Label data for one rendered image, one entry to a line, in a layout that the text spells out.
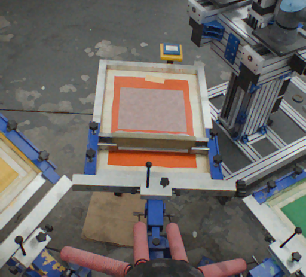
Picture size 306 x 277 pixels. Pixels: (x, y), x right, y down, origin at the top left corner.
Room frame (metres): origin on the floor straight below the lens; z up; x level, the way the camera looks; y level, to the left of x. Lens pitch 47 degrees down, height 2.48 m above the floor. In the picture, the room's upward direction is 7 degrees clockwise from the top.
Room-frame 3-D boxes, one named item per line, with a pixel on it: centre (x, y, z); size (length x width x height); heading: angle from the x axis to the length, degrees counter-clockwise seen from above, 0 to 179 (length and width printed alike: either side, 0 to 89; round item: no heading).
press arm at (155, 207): (0.90, -0.04, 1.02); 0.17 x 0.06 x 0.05; 6
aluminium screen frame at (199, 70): (1.46, 0.02, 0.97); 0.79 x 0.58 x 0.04; 6
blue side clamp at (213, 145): (1.25, -0.28, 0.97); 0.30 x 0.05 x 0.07; 6
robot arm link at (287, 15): (1.87, -0.60, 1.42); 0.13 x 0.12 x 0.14; 103
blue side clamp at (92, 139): (1.19, 0.27, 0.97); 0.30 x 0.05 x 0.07; 6
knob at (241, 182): (1.05, -0.38, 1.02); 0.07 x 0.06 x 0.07; 6
